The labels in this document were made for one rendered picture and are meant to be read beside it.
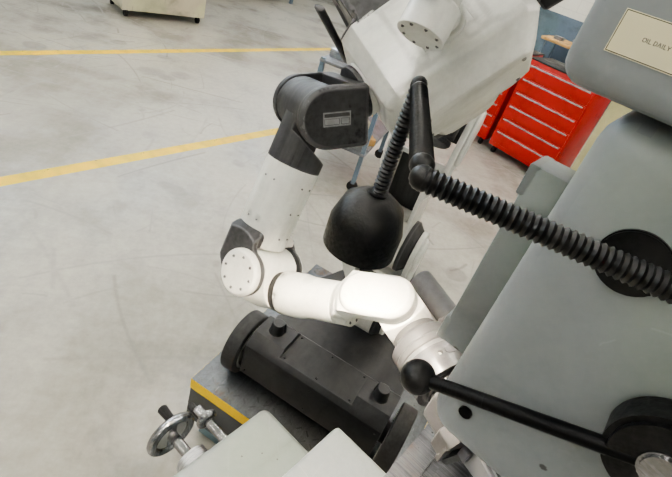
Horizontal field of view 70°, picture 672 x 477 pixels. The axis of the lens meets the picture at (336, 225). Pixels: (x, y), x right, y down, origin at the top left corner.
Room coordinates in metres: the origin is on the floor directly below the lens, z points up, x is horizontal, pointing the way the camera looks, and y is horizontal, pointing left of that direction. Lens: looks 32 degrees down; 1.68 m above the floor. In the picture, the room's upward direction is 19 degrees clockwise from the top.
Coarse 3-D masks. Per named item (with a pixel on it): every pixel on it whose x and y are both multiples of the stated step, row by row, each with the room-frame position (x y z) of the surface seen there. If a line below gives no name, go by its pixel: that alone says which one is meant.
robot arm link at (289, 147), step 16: (304, 80) 0.76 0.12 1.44; (288, 96) 0.74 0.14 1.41; (304, 96) 0.69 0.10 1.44; (288, 112) 0.71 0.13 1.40; (288, 128) 0.69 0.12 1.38; (272, 144) 0.70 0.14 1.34; (288, 144) 0.68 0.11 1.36; (304, 144) 0.68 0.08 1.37; (288, 160) 0.67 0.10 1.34; (304, 160) 0.67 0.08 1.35
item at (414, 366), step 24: (408, 384) 0.28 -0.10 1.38; (432, 384) 0.28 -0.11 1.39; (456, 384) 0.27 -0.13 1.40; (504, 408) 0.25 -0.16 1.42; (528, 408) 0.25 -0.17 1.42; (624, 408) 0.24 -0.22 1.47; (648, 408) 0.23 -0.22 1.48; (552, 432) 0.23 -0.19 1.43; (576, 432) 0.23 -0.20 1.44; (624, 432) 0.22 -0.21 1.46; (648, 432) 0.22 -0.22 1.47; (624, 456) 0.21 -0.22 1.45; (648, 456) 0.21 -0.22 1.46
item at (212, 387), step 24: (264, 312) 1.30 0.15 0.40; (216, 360) 1.03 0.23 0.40; (192, 384) 0.93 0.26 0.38; (216, 384) 0.94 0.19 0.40; (240, 384) 0.97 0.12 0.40; (216, 408) 0.90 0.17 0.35; (240, 408) 0.89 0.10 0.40; (264, 408) 0.91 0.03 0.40; (288, 408) 0.94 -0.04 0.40; (312, 432) 0.89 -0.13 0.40
